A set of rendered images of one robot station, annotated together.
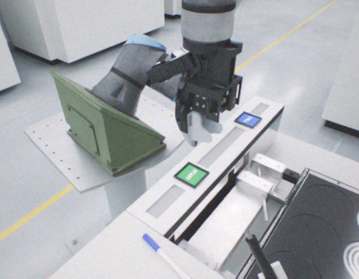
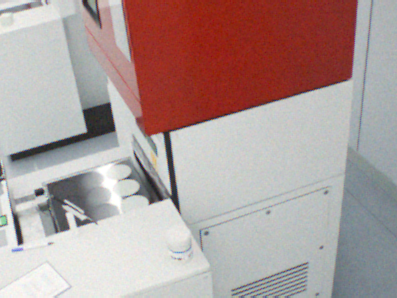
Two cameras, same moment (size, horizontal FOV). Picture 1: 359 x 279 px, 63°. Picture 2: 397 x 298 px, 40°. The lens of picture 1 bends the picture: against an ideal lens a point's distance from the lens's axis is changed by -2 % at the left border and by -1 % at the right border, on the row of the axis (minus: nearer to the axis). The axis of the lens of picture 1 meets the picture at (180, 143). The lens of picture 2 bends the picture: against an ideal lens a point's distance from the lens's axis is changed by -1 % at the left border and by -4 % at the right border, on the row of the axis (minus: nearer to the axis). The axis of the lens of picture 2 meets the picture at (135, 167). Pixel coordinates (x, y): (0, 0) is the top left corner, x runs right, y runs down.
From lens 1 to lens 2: 1.37 m
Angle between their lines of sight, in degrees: 38
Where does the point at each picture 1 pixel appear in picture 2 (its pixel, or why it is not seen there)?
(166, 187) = not seen: outside the picture
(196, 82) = not seen: outside the picture
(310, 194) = (55, 191)
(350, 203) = (73, 182)
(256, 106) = not seen: outside the picture
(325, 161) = (46, 175)
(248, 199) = (31, 217)
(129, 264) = (18, 261)
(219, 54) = not seen: outside the picture
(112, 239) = (1, 263)
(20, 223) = not seen: outside the picture
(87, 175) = not seen: outside the picture
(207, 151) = not seen: outside the picture
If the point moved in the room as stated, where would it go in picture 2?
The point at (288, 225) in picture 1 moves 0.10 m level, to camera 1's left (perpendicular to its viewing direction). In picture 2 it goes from (58, 209) to (39, 226)
